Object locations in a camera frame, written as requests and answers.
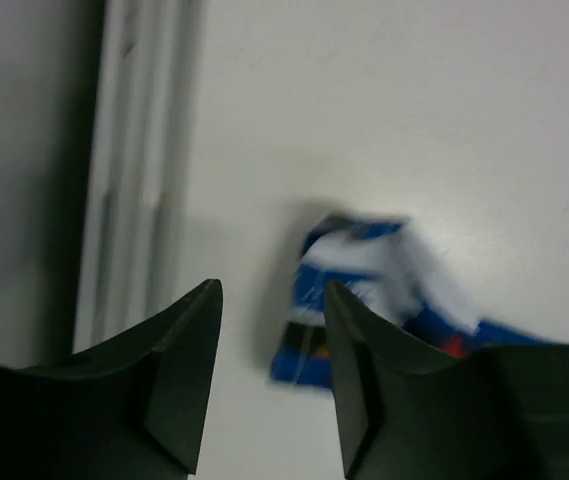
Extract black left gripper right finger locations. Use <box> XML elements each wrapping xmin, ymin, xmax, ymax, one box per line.
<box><xmin>324</xmin><ymin>282</ymin><xmax>569</xmax><ymax>479</ymax></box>

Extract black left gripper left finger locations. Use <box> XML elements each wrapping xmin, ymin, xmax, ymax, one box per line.
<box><xmin>0</xmin><ymin>279</ymin><xmax>223</xmax><ymax>479</ymax></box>

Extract blue white red patterned trousers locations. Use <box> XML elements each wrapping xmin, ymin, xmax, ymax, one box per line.
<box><xmin>270</xmin><ymin>212</ymin><xmax>543</xmax><ymax>389</ymax></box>

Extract aluminium table edge rail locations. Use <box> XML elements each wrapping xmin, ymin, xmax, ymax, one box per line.
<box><xmin>73</xmin><ymin>1</ymin><xmax>204</xmax><ymax>352</ymax></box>

